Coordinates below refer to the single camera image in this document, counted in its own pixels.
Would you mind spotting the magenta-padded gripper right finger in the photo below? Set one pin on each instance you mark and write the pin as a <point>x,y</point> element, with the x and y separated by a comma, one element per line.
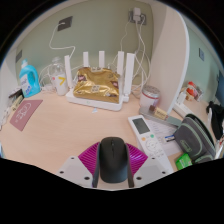
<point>150,168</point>

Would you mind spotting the white remote control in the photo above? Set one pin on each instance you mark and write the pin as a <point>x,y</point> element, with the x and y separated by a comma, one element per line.
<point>146,136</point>

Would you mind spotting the small yellow brown packet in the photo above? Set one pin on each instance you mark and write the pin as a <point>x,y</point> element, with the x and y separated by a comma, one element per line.
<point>160,113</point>

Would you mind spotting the pink printed mouse pad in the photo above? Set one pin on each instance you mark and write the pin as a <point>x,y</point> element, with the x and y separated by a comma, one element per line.
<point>25,114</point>

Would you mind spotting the white shelf unit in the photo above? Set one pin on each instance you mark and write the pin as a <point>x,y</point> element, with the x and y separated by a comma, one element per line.
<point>170,60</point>

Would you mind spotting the black bag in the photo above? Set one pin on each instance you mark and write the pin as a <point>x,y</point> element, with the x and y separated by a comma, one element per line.
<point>216,118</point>

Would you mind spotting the white router with antennas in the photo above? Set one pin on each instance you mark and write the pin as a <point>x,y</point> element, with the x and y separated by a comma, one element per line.
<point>96,104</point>

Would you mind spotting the blue detergent bottle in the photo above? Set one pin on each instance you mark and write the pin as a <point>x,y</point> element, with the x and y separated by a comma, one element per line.
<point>29,80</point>

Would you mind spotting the grey wall socket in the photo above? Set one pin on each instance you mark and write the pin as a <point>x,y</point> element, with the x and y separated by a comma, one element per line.
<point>65,23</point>

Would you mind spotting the small jar with silver lid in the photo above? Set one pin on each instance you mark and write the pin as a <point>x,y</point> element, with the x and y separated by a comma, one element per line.
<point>149,96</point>

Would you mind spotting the small green box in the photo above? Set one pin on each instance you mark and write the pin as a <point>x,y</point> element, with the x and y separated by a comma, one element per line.
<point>183,161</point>

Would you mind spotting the pale yellow paper packet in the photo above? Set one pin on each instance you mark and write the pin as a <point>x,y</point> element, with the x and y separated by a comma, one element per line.
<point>17,102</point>

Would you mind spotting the red and white small container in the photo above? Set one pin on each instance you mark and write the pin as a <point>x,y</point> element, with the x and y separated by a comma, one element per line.
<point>192,90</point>

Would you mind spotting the grey pouch with green trim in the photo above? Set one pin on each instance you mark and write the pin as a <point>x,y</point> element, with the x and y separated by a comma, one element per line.
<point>195,138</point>

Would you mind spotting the clear plastic bottle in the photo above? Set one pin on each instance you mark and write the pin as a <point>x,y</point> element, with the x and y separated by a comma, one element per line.
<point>60,80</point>

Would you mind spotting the black computer mouse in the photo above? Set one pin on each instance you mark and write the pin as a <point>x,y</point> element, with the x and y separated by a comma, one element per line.
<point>113,160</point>

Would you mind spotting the white charger in wall socket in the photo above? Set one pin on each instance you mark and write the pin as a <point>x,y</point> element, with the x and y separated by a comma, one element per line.
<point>137,15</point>

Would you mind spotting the grey flat tray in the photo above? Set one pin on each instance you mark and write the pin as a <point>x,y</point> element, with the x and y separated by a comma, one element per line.
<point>173,120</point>

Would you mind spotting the gold foil snack bag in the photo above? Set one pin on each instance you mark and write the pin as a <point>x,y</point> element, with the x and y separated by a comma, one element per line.
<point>96,85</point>

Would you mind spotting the black monitor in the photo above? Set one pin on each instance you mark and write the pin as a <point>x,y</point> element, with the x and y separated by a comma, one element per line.
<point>220,90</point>

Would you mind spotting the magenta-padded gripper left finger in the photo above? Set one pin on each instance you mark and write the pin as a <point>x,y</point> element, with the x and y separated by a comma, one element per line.
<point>75,168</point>

